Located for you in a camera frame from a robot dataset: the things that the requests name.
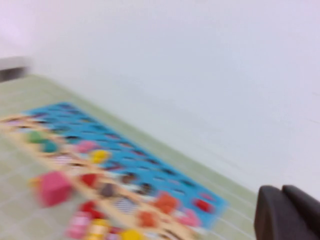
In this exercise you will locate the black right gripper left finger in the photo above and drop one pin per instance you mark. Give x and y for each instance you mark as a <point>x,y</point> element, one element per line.
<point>277,220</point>

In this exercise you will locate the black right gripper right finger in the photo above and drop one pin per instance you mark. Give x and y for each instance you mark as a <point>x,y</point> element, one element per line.
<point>306,203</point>

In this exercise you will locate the yellow number six piece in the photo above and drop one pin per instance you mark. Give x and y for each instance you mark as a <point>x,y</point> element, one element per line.
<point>100,156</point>

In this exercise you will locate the red minus sign piece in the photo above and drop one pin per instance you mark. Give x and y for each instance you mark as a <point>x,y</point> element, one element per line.
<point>202,205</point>

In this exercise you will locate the pink greater-than sign piece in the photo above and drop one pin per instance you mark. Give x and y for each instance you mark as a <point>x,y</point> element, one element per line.
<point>190,219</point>

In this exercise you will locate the orange number ten piece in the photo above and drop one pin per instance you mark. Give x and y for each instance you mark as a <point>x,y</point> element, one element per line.
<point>167,203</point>

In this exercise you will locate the orange plus sign piece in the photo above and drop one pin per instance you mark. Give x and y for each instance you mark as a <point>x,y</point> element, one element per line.
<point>148,219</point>

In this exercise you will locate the yellow pentagon piece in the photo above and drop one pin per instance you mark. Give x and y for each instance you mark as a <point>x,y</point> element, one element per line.
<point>131,235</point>

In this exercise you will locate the brown star piece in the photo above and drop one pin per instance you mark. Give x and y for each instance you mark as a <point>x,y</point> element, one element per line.
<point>107,190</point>

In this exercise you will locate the red number seven piece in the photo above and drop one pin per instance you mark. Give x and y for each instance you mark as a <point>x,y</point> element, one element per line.
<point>91,209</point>

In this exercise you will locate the red triangle piece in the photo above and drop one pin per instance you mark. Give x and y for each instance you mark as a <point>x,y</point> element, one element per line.
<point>90,180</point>

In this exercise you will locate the pink number five piece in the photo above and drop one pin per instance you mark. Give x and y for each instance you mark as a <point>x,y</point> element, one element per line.
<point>86,147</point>

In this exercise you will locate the blue wooden puzzle board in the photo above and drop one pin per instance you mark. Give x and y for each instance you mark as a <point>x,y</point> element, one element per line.
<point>75,117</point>

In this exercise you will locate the teal heart piece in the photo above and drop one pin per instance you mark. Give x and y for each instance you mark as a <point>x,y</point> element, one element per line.
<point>50,147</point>

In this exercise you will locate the yellow equals sign piece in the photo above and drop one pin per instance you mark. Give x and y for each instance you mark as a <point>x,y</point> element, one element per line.
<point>33,182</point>

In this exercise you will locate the green circle piece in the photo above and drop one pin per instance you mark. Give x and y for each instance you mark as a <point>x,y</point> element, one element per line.
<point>37,137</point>

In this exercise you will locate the yellow wooden fish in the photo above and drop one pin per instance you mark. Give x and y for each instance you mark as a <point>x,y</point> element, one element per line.
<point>98,230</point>

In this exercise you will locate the pink wooden fish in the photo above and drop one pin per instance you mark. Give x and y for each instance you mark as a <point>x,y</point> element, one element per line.
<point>77,225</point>

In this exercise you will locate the pink cube block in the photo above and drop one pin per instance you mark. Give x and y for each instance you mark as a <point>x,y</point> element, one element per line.
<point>55,188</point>

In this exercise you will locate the green checkered tablecloth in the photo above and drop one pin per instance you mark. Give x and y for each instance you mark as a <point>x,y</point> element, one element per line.
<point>15,217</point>

